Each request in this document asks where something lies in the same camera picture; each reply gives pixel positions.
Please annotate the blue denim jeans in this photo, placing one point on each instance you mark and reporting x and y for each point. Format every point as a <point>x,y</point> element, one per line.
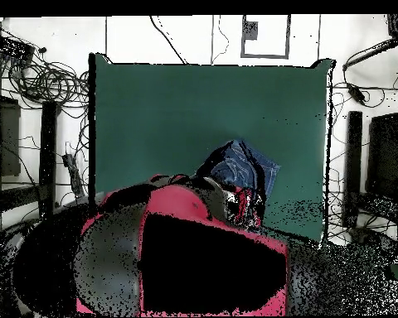
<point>238,169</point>

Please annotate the black power adapter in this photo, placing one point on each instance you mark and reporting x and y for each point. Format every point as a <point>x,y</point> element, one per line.
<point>356,92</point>

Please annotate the dark green table cloth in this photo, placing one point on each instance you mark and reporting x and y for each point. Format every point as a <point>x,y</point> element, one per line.
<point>169,116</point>

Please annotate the black rod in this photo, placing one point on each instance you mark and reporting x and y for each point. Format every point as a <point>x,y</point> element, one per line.
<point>371,52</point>

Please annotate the black power strip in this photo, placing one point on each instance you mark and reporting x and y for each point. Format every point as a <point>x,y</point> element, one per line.
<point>73,175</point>

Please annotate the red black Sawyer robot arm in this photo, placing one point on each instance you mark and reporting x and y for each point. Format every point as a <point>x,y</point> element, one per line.
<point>175,202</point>

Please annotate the black stand frame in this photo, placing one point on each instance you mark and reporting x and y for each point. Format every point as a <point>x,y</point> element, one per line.
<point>48,159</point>
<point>354,159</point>

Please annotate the grey square frame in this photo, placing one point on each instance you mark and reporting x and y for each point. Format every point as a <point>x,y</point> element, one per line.
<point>265,56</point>

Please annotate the black flat box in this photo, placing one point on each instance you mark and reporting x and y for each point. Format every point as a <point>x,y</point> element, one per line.
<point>384,155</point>

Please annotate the black power box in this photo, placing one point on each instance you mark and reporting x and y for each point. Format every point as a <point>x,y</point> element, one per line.
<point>11,48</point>

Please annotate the small grey square plate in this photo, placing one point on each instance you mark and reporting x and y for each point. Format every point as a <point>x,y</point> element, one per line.
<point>250,30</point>

